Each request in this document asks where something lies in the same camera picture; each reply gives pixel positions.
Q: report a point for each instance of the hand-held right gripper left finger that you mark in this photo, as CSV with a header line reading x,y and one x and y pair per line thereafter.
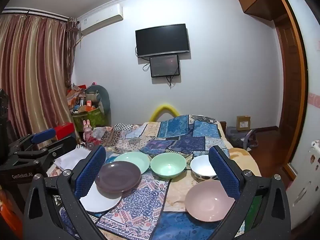
x,y
90,172

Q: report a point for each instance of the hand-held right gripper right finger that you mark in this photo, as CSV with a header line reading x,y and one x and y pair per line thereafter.
x,y
223,172

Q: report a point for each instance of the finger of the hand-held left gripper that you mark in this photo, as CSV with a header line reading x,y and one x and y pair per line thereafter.
x,y
62,146
45,134

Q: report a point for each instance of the white bowl with dark spots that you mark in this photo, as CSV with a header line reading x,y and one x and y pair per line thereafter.
x,y
201,162

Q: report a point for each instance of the purple plate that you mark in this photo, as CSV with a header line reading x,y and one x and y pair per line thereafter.
x,y
117,176

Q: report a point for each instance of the white plate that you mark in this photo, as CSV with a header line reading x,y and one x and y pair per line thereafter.
x,y
100,202

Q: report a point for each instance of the pink bowl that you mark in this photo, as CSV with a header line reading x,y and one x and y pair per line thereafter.
x,y
207,202

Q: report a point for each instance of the mint green plate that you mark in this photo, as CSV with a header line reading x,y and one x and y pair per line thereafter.
x,y
135,158

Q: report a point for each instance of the green bowl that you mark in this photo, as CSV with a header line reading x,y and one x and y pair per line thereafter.
x,y
168,166

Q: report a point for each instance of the white folded cloth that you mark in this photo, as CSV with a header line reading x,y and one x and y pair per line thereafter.
x,y
71,157

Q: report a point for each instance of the red box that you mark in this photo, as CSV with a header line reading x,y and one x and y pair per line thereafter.
x,y
65,130

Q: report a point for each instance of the beige fleece blanket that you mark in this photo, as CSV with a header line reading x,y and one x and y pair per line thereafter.
x,y
246,157

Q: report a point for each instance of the pink bunny toy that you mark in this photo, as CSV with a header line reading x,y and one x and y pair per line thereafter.
x,y
87,130

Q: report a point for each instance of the grey backpack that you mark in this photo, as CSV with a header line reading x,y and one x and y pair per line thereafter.
x,y
237,136

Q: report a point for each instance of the green storage box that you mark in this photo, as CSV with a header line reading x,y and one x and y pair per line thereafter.
x,y
93,118

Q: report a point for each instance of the pile of assorted clutter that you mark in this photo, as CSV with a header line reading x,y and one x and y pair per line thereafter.
x,y
76,97

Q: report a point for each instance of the cardboard box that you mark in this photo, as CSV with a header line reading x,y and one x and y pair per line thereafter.
x,y
243,123

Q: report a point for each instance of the patchwork bedspread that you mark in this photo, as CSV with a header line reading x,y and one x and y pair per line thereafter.
x,y
175,135

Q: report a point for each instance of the grey plush toy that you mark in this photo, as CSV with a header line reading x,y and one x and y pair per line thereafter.
x,y
103,97

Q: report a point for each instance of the striped pink curtain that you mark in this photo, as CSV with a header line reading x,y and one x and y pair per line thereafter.
x,y
37,67

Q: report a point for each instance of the yellow foam arch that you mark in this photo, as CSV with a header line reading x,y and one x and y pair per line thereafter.
x,y
163,107

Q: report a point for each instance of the white curtain rod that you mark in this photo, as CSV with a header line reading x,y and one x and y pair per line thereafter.
x,y
37,13

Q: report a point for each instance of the small black monitor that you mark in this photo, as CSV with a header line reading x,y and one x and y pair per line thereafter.
x,y
165,66

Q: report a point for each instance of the white air conditioner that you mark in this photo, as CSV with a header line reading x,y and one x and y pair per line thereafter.
x,y
100,20

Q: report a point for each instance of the white wardrobe with pink hearts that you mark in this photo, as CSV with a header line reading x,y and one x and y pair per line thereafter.
x,y
311,67

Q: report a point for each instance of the wooden overhead cabinet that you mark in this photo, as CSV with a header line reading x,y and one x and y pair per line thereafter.
x,y
257,0

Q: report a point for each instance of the wooden bed frame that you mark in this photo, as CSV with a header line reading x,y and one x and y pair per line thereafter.
x,y
223,127

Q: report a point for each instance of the wooden door frame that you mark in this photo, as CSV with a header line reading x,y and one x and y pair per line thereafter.
x,y
291,80

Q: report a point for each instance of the black wall television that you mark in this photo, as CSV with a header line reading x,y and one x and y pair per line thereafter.
x,y
161,40

